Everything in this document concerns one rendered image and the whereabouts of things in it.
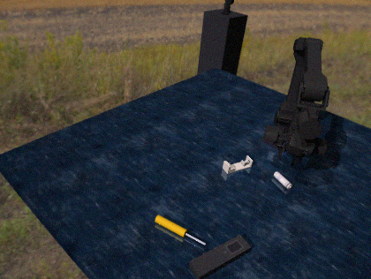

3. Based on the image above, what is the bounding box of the yellow-handled screwdriver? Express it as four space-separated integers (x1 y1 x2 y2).
155 215 206 245

